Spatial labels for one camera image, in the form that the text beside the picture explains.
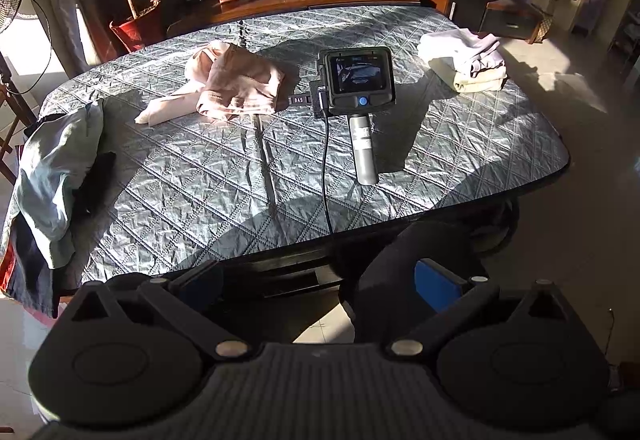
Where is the white folded garment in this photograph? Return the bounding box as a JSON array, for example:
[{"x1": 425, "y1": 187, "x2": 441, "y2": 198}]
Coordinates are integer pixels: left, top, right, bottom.
[{"x1": 417, "y1": 31, "x2": 506, "y2": 74}]

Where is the round table base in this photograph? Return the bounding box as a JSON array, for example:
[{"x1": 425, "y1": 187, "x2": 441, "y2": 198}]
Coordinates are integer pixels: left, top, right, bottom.
[{"x1": 470, "y1": 197, "x2": 521, "y2": 256}]

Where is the metal storage shelf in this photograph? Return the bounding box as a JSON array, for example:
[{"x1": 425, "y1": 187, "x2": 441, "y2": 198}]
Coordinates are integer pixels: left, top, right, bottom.
[{"x1": 607, "y1": 0, "x2": 640, "y2": 88}]

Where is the black cable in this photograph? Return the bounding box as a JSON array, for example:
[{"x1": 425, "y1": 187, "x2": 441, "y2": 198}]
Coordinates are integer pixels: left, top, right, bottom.
[{"x1": 320, "y1": 113, "x2": 337, "y2": 236}]

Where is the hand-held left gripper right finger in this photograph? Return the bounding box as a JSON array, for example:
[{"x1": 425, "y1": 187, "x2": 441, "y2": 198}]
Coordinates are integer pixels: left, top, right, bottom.
[{"x1": 385, "y1": 257, "x2": 575, "y2": 362}]

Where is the navy garment with red stripes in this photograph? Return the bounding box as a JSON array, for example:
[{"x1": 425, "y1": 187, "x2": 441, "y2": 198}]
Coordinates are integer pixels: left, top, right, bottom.
[{"x1": 0, "y1": 215, "x2": 76, "y2": 318}]

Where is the dark drawer cabinet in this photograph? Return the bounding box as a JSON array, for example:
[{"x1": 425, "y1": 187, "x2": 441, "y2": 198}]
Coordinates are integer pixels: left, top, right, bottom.
[{"x1": 447, "y1": 0, "x2": 556, "y2": 44}]

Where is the black chair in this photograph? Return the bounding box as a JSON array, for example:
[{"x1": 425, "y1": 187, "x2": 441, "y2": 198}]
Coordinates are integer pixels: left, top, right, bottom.
[{"x1": 340, "y1": 220, "x2": 488, "y2": 343}]

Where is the cream folded garment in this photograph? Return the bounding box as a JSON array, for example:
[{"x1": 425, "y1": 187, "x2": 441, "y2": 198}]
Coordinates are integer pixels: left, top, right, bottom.
[{"x1": 432, "y1": 55, "x2": 508, "y2": 94}]

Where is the red flower pot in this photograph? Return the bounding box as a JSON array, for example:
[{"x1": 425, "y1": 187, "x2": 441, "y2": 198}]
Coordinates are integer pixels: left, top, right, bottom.
[{"x1": 109, "y1": 0, "x2": 163, "y2": 54}]

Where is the light blue garment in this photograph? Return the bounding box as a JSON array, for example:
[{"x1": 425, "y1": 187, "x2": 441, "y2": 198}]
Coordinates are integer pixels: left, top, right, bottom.
[{"x1": 12, "y1": 99, "x2": 106, "y2": 268}]

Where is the beige curtain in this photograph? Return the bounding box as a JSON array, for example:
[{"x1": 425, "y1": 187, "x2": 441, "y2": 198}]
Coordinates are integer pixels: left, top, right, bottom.
[{"x1": 40, "y1": 0, "x2": 93, "y2": 76}]

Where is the pink garment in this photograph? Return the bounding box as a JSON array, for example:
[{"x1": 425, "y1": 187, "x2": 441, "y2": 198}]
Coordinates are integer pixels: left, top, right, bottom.
[{"x1": 134, "y1": 39, "x2": 287, "y2": 126}]

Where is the silver quilted blanket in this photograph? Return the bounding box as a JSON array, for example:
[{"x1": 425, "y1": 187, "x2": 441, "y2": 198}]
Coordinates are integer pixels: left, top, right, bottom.
[{"x1": 0, "y1": 4, "x2": 571, "y2": 283}]

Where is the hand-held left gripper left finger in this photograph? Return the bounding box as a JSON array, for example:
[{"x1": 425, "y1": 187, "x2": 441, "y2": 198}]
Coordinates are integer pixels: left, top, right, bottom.
[{"x1": 70, "y1": 265, "x2": 252, "y2": 362}]

